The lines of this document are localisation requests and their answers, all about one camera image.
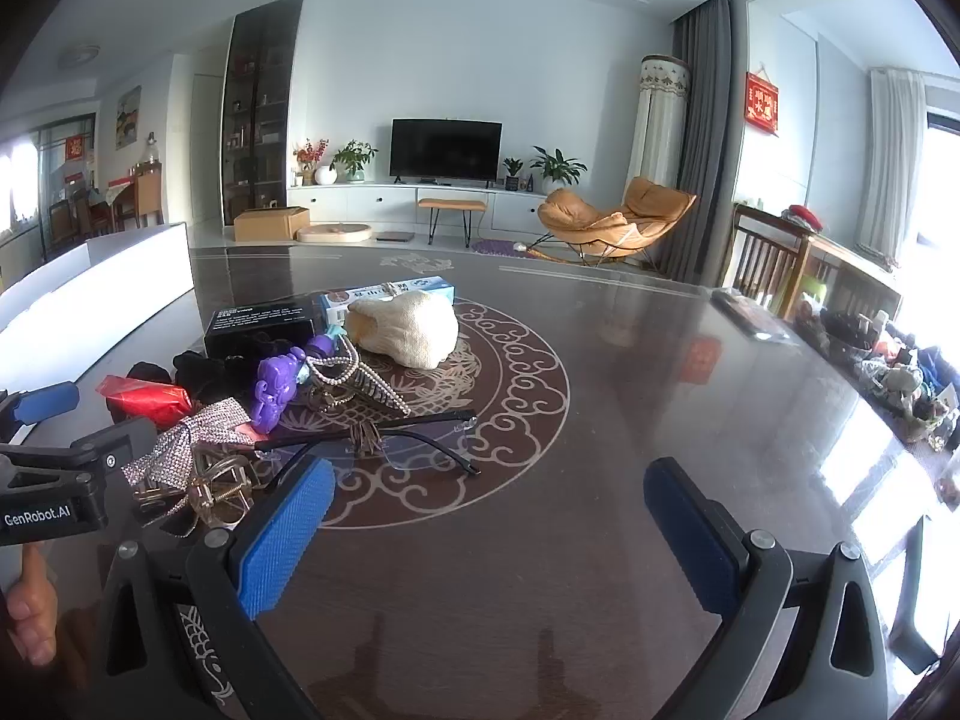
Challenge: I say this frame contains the rimless glasses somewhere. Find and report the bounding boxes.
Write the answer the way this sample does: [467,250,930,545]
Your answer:
[251,409,485,477]

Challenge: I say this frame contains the red foil packet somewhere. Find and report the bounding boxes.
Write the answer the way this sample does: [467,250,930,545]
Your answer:
[96,375,194,421]

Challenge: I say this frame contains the white television cabinet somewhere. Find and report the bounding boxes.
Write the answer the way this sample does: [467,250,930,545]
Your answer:
[287,181,556,237]

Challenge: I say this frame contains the black box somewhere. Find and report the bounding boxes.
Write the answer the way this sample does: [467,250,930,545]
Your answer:
[204,298,325,361]

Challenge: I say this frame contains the red flower arrangement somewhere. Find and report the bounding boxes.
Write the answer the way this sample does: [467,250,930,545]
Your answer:
[295,139,331,187]

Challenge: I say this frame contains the cluttered small items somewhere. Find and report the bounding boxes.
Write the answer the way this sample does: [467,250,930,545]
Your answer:
[795,300,960,455]

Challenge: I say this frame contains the rhinestone bow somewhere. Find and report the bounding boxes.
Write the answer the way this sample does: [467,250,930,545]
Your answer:
[122,399,256,492]

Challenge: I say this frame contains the dark patterned desk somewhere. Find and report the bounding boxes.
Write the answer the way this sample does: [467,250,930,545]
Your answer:
[0,244,960,720]

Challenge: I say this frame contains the pearl rhinestone hair clip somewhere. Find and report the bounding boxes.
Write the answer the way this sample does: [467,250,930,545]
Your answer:
[304,337,413,417]

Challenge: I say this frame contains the purple toy with teal tail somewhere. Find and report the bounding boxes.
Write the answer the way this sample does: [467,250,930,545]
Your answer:
[250,334,338,436]

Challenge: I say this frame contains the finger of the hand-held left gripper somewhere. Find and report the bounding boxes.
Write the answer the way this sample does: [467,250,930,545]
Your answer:
[69,416,160,530]
[0,381,82,445]

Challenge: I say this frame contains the cream knitted hat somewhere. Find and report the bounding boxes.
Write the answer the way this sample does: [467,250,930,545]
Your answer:
[343,289,460,372]

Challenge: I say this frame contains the wooden chair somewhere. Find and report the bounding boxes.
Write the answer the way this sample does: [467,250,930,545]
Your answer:
[724,204,811,316]

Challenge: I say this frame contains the clear hair claw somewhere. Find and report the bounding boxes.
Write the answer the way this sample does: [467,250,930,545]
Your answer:
[135,457,256,535]

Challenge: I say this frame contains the wall painting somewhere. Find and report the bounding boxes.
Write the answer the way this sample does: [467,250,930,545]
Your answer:
[115,85,142,149]

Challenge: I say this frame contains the round beige floor cushion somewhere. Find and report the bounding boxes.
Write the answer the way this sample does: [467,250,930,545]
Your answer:
[296,222,374,244]

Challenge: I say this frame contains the large leafy potted plant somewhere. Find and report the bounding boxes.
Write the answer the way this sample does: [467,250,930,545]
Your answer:
[529,147,588,196]

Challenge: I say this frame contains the person's left hand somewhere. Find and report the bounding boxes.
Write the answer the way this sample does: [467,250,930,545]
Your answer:
[0,544,59,665]

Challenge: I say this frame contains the orange lounge chair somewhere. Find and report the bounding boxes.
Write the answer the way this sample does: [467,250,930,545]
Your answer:
[536,177,697,269]

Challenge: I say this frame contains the white curtain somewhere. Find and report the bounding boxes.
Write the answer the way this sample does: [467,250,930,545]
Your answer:
[855,67,927,263]

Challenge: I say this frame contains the bronze hair clip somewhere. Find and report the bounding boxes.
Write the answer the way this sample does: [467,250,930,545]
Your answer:
[300,379,353,412]

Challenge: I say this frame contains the wooden bench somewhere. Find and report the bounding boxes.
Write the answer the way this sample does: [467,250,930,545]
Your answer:
[418,197,488,247]

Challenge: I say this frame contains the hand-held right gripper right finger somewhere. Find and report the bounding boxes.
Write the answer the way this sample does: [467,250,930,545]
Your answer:
[643,456,890,720]

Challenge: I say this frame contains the tall dark display cabinet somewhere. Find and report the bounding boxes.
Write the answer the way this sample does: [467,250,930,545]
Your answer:
[221,0,305,226]

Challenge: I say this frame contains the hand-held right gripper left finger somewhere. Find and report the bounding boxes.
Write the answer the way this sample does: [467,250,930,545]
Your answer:
[86,456,338,720]

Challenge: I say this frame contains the wooden dining furniture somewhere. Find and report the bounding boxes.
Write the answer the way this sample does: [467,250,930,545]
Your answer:
[49,157,164,242]

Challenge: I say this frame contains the white-walled cardboard box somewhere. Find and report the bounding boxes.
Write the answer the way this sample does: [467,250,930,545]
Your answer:
[0,223,196,432]

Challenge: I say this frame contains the covered standing air conditioner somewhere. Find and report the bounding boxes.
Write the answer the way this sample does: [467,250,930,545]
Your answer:
[628,55,689,188]

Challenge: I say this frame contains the dark remote control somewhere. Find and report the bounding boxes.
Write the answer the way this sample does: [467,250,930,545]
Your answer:
[711,289,796,342]

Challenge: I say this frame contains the flat screen television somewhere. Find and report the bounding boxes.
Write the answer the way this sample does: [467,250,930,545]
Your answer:
[390,118,503,185]

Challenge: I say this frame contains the brown cardboard box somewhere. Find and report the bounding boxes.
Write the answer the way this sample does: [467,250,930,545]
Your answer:
[234,206,311,242]

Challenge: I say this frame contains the green potted plant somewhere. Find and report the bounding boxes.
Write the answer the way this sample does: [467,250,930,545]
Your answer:
[330,140,378,183]

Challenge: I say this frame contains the grey curtain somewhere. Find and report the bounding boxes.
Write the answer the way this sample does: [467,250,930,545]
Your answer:
[670,0,732,282]

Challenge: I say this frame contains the red wall hanging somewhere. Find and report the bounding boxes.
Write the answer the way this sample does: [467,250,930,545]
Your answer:
[745,72,779,137]

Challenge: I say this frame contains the blue white toothpaste box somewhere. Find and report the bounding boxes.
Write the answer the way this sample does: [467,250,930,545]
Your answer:
[319,275,458,327]

